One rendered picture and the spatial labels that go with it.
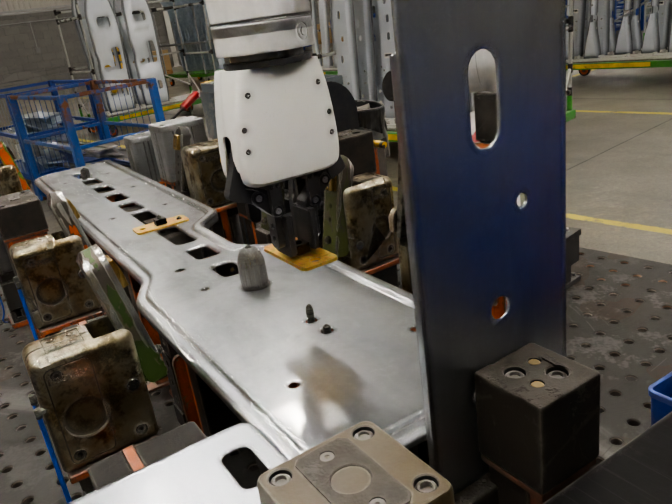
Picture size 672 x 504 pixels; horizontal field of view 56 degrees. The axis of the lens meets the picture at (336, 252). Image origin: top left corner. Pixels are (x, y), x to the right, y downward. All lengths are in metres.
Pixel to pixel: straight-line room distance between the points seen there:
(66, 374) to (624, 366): 0.83
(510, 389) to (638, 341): 0.83
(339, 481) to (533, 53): 0.24
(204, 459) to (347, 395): 0.12
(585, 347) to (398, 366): 0.67
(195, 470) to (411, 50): 0.31
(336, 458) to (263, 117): 0.29
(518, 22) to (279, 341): 0.37
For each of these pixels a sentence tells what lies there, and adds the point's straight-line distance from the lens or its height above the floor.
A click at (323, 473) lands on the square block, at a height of 1.06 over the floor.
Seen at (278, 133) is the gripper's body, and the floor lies 1.19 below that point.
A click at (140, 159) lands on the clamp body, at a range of 1.60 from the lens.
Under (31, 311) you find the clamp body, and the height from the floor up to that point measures 0.96.
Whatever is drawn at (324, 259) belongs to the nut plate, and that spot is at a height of 1.07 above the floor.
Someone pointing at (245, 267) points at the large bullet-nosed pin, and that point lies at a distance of 0.71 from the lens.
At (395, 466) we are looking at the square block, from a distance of 0.35.
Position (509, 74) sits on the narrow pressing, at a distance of 0.35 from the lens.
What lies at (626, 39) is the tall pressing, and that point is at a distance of 8.58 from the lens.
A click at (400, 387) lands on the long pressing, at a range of 0.51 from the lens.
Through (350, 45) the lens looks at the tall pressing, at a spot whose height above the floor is 0.96.
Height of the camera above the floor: 1.28
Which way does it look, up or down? 21 degrees down
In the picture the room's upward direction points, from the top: 8 degrees counter-clockwise
